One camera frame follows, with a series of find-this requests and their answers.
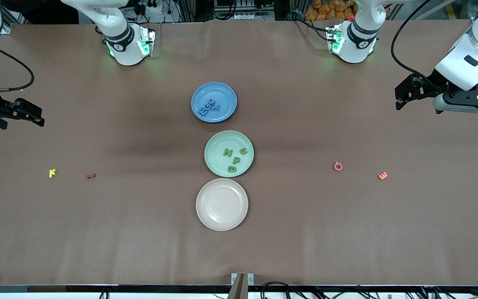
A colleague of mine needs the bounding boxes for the white power strip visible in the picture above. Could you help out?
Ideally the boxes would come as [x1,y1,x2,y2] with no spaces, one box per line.
[234,12,275,21]

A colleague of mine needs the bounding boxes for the beige plate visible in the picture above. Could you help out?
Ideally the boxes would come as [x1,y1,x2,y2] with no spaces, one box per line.
[195,178,249,232]

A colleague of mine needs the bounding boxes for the brown table cover sheet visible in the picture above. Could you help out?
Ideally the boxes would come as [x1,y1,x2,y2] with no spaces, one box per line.
[0,19,478,287]

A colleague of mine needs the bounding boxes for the blue plate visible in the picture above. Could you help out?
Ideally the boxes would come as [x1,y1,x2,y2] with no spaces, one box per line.
[191,81,238,123]

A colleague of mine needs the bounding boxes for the grey metal bracket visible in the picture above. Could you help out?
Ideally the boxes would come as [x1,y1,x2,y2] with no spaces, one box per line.
[227,272,255,299]

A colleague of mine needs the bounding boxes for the black table edge rail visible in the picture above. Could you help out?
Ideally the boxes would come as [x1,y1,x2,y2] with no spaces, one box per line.
[0,284,478,294]

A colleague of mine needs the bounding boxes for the green plate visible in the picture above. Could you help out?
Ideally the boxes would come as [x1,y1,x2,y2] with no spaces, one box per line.
[204,130,255,178]

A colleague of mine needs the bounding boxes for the bag of oranges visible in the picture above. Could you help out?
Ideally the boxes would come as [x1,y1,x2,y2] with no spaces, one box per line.
[305,0,358,22]

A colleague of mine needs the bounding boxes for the power strip with black plugs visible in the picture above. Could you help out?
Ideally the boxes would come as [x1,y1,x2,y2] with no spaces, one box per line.
[133,0,164,23]

